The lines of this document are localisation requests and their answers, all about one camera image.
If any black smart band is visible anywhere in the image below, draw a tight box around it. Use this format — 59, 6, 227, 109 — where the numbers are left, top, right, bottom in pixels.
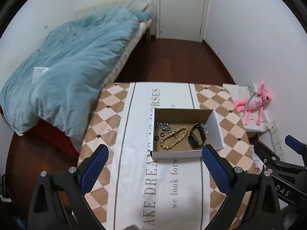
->
188, 122, 207, 149

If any wooden bead bracelet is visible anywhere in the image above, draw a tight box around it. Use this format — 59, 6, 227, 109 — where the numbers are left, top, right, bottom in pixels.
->
159, 127, 190, 150

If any silver chain bracelet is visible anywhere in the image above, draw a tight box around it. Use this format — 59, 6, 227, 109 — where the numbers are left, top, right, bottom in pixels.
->
155, 121, 177, 135

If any white plastic shopping bag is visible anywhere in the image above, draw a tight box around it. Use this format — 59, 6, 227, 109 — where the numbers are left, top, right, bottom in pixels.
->
249, 144, 263, 174

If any white cardboard box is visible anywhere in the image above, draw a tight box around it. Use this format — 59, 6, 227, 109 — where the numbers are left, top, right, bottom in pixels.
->
150, 108, 225, 159

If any pink panther plush toy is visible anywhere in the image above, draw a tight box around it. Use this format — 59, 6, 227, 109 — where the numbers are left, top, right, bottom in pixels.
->
234, 81, 272, 126

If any bed with patterned mattress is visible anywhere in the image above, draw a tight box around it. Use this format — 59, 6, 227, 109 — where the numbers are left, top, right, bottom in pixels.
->
0, 0, 158, 154

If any teal blue duvet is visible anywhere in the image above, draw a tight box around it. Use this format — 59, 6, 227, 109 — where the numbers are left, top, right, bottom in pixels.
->
0, 7, 154, 149

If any white door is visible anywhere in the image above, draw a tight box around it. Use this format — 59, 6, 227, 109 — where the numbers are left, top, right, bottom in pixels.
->
156, 0, 210, 42

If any striped pillow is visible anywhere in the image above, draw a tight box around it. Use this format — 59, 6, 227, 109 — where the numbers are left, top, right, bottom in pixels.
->
75, 0, 157, 19

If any white wall power strip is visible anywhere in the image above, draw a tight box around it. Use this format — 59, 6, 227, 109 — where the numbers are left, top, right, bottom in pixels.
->
270, 121, 285, 161

